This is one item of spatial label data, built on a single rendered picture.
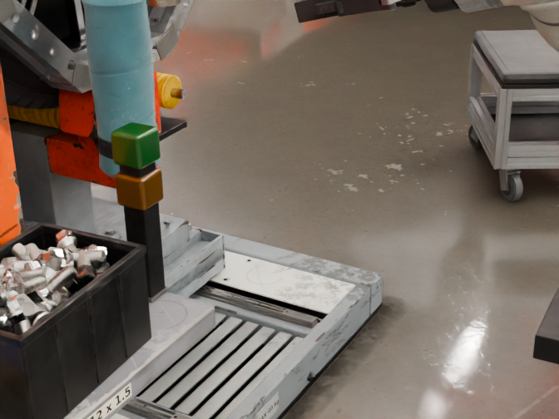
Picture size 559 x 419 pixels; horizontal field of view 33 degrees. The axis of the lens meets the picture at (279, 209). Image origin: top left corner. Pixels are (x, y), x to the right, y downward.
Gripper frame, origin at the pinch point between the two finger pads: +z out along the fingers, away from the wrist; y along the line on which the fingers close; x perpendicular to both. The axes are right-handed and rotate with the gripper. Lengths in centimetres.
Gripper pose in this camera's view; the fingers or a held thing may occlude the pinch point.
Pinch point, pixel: (319, 7)
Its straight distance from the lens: 138.7
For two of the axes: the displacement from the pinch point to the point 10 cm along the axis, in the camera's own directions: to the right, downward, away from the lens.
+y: -4.2, 4.0, -8.1
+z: -8.7, 0.7, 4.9
